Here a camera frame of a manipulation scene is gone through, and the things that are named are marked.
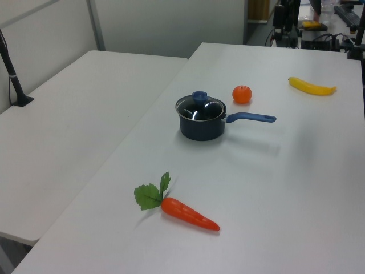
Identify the glass lid with blue knob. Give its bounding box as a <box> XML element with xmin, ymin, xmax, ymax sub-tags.
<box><xmin>176</xmin><ymin>91</ymin><xmax>224</xmax><ymax>122</ymax></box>

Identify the dark blue saucepan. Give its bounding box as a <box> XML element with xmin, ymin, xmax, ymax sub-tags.
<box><xmin>175</xmin><ymin>95</ymin><xmax>277</xmax><ymax>142</ymax></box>

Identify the orange toy mandarin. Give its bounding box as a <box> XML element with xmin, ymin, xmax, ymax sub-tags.
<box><xmin>232</xmin><ymin>84</ymin><xmax>253</xmax><ymax>104</ymax></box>

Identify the orange toy carrot with leaves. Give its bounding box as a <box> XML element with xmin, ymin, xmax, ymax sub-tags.
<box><xmin>133</xmin><ymin>171</ymin><xmax>221</xmax><ymax>232</ymax></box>

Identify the yellow toy banana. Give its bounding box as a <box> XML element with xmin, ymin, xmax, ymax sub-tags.
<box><xmin>287</xmin><ymin>76</ymin><xmax>337</xmax><ymax>96</ymax></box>

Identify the light wooden cabinet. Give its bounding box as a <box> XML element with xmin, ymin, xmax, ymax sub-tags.
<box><xmin>246</xmin><ymin>0</ymin><xmax>270</xmax><ymax>24</ymax></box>

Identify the black equipment stand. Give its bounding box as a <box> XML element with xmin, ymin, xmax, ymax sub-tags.
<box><xmin>271</xmin><ymin>0</ymin><xmax>302</xmax><ymax>49</ymax></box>

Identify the black electronics box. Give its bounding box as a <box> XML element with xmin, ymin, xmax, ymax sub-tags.
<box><xmin>301</xmin><ymin>39</ymin><xmax>340</xmax><ymax>52</ymax></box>

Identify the black clamp stand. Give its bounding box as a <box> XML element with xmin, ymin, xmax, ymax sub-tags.
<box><xmin>346</xmin><ymin>17</ymin><xmax>365</xmax><ymax>61</ymax></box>

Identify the black keyboard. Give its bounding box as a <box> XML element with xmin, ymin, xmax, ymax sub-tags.
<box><xmin>333</xmin><ymin>5</ymin><xmax>363</xmax><ymax>28</ymax></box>

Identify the black camera pole with base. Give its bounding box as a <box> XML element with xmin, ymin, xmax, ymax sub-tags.
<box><xmin>0</xmin><ymin>28</ymin><xmax>35</xmax><ymax>107</ymax></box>

